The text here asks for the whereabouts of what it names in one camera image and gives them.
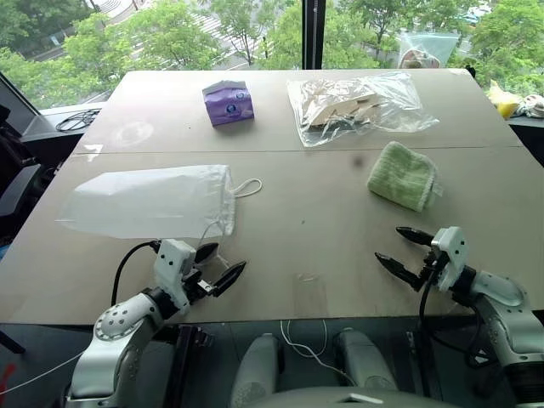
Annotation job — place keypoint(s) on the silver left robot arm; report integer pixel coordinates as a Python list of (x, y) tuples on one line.
[(119, 323)]

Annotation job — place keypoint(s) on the yellow soft object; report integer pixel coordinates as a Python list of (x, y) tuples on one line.
[(503, 102)]

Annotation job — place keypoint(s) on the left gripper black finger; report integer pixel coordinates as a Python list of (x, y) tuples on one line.
[(207, 252), (228, 278)]

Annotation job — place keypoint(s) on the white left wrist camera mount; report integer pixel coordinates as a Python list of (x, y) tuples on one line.
[(170, 265)]

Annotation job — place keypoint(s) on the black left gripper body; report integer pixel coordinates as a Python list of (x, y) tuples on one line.
[(196, 288)]

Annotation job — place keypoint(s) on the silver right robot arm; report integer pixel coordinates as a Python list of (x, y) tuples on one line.
[(501, 295)]

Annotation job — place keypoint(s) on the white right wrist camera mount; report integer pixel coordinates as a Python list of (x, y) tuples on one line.
[(451, 248)]

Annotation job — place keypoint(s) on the clear bag with colourful contents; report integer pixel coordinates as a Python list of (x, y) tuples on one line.
[(427, 51)]

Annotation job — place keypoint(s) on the clear bag of wooden pieces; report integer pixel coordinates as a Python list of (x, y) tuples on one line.
[(348, 106)]

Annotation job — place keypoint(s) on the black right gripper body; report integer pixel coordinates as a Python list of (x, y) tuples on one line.
[(434, 263)]

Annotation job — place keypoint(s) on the grey rounded robot leg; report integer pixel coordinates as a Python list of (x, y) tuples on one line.
[(257, 370), (365, 361)]

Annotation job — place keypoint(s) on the purple tissue pack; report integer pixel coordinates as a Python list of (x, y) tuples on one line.
[(227, 104)]

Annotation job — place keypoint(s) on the white patterned cloth bundle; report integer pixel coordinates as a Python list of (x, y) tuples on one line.
[(531, 106)]

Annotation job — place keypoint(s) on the grey robot torso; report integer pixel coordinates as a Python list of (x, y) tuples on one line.
[(353, 399)]

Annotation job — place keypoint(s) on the green cloth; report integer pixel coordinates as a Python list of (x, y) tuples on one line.
[(401, 176)]

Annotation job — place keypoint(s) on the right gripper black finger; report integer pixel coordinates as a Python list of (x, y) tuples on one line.
[(401, 270), (416, 237)]

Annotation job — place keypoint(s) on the dark window frame post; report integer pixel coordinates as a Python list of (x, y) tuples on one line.
[(313, 34)]

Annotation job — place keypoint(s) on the black chair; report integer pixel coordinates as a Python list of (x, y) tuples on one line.
[(21, 191)]

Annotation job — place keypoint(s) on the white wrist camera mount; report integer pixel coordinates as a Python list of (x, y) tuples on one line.
[(451, 248), (170, 265)]

